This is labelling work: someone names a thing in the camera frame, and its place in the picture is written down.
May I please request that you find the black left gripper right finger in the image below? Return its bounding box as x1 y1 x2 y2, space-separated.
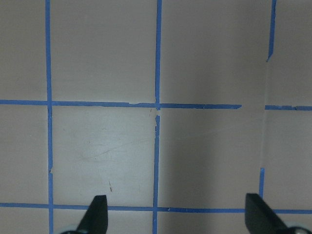
245 193 293 234

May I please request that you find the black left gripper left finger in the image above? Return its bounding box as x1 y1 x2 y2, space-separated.
76 195 108 234

